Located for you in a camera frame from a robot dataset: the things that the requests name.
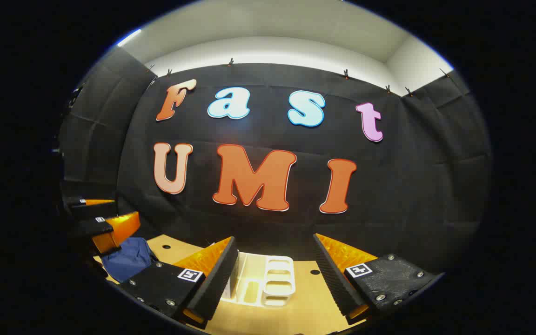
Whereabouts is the white plastic bookshelf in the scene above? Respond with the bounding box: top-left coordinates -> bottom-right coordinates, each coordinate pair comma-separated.
221,251 -> 296,308

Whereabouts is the ceiling light strip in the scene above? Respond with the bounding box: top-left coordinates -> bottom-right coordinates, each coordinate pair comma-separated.
117,29 -> 142,47

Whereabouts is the blue schoolbag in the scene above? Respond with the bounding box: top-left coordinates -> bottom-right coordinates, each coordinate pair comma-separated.
100,237 -> 159,283

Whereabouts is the row of black cloth clips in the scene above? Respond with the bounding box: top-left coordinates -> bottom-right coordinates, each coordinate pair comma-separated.
147,57 -> 452,96

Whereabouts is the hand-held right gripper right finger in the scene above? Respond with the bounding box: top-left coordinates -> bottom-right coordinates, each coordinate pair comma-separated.
313,233 -> 445,326

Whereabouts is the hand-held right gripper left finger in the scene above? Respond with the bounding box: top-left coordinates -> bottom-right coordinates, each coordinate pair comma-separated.
119,236 -> 240,326

